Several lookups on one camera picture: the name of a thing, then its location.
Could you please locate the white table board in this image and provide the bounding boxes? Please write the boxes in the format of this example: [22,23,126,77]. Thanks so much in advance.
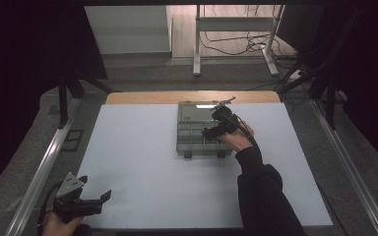
[76,102,335,230]

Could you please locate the person's left hand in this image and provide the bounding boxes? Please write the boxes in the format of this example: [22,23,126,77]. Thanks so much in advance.
[41,211,85,236]

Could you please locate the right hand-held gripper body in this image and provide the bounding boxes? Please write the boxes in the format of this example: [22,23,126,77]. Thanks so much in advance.
[211,95,244,136]

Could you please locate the left hand-held gripper cable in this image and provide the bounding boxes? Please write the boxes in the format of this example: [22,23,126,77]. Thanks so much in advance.
[36,182,63,236]

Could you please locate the hand-held gripper cable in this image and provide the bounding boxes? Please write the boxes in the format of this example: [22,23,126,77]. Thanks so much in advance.
[231,114,263,155]
[36,182,63,236]

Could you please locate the white cabinet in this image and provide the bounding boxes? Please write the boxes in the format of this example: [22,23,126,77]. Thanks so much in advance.
[84,5,172,55]

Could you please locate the right hand-held gripper cable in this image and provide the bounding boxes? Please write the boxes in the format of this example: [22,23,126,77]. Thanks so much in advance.
[231,114,263,155]

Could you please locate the wooden table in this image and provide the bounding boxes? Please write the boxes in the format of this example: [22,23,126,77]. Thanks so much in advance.
[105,89,282,106]

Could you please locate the person's right hand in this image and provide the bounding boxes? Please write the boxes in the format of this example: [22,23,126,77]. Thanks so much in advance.
[217,121,255,152]

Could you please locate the black floor cables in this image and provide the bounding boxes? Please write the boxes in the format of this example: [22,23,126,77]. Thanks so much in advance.
[199,4,279,57]

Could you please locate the white power strip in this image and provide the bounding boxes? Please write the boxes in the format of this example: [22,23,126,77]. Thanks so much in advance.
[287,69,305,82]

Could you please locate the dark floor grate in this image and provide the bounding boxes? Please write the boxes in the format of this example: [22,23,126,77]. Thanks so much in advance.
[60,129,85,152]

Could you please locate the aluminium rail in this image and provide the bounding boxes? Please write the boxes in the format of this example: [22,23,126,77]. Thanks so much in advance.
[309,97,378,236]
[4,97,82,236]

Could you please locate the white desk frame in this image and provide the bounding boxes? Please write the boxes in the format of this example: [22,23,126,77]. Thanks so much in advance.
[192,4,285,79]

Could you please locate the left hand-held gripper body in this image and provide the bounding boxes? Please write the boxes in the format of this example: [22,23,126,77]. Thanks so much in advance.
[52,172,104,224]

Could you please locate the clear plastic compartment box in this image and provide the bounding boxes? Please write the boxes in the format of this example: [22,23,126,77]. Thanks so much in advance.
[175,100,234,159]

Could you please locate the black metal stand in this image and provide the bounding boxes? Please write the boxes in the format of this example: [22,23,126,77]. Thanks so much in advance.
[281,48,340,131]
[56,69,114,130]

